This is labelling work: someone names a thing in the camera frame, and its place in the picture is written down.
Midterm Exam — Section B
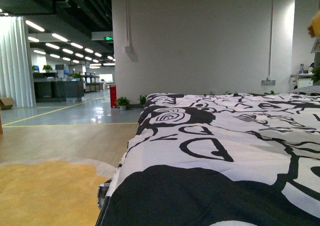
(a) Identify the potted green plant left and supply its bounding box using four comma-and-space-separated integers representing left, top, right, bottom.
116, 96, 130, 111

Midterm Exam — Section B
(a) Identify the cardboard box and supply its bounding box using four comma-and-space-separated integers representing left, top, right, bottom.
0, 97, 16, 110

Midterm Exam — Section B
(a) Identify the black and white floral duvet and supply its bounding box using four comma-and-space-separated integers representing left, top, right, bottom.
96, 93, 320, 226

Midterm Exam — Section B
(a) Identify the red fire extinguisher cabinet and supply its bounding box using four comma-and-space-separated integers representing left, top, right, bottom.
109, 85, 117, 109

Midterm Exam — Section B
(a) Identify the dark reception counter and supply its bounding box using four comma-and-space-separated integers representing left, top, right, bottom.
33, 72, 85, 103

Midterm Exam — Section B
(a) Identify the yellow plush toy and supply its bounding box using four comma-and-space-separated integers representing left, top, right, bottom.
307, 11, 320, 38

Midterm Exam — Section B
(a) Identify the wooden cabinet at left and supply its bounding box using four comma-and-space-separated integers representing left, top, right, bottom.
0, 114, 3, 135

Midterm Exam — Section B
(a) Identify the green exit sign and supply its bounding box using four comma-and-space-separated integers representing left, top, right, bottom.
103, 36, 113, 42

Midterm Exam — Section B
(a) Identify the yellow and grey round rug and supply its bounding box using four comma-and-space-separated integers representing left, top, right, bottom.
0, 158, 115, 226

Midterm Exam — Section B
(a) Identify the white curtain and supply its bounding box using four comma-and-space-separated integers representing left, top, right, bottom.
0, 16, 36, 108

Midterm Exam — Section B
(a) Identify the potted green plant middle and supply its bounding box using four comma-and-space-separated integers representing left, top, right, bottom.
138, 94, 147, 108

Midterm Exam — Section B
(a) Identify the grey wall socket strip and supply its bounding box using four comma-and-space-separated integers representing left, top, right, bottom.
261, 79, 276, 86

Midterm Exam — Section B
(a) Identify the white wall cable conduit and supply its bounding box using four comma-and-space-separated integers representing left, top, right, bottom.
124, 0, 134, 54

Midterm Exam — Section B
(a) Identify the potted green plant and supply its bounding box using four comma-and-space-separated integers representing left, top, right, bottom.
116, 96, 130, 111
138, 94, 147, 108

